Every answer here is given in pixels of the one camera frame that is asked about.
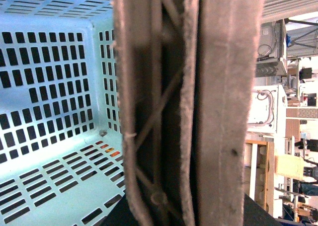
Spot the light blue plastic basket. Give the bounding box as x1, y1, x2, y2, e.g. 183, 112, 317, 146
0, 0, 125, 226

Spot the brown basket handle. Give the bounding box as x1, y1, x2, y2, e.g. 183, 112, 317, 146
113, 0, 264, 226

